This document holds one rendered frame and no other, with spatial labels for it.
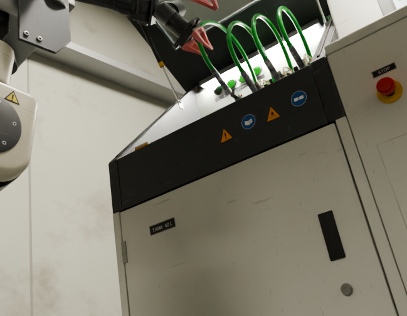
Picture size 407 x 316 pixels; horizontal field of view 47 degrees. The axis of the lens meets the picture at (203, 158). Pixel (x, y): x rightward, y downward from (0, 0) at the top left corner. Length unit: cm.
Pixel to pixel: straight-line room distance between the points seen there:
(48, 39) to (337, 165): 63
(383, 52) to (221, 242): 56
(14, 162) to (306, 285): 62
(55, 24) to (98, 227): 226
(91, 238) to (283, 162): 207
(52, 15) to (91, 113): 252
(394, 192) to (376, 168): 6
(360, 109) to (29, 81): 254
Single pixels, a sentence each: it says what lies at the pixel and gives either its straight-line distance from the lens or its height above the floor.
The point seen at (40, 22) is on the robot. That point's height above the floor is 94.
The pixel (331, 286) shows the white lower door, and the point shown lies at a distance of 101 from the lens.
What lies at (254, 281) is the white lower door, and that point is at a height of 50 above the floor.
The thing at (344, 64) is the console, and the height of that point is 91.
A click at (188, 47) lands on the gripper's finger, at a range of 147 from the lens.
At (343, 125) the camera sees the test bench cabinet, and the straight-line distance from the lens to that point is 106.
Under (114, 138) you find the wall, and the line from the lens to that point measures 345.
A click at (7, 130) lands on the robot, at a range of 77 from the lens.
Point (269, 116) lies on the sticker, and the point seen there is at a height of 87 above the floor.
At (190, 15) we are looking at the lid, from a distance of 193.
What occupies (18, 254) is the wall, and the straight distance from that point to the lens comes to 275.
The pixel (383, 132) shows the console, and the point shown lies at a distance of 103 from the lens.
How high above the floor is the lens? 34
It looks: 24 degrees up
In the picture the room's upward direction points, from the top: 11 degrees counter-clockwise
